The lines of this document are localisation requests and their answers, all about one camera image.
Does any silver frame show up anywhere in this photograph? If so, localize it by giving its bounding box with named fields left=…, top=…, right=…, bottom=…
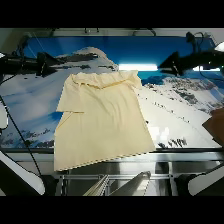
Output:
left=0, top=148, right=224, bottom=197

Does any brown garment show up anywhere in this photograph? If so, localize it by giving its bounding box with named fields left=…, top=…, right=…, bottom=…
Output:
left=201, top=107, right=224, bottom=148

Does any cream T-shirt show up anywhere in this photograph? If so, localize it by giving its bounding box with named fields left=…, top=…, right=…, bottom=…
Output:
left=53, top=69, right=157, bottom=173

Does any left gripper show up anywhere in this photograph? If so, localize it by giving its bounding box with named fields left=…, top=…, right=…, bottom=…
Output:
left=35, top=51, right=65, bottom=78

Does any black cable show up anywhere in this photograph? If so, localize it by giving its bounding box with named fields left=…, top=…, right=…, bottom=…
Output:
left=0, top=94, right=44, bottom=178
left=185, top=31, right=207, bottom=54

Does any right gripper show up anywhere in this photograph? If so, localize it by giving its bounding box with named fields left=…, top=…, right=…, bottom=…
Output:
left=157, top=50, right=184, bottom=77

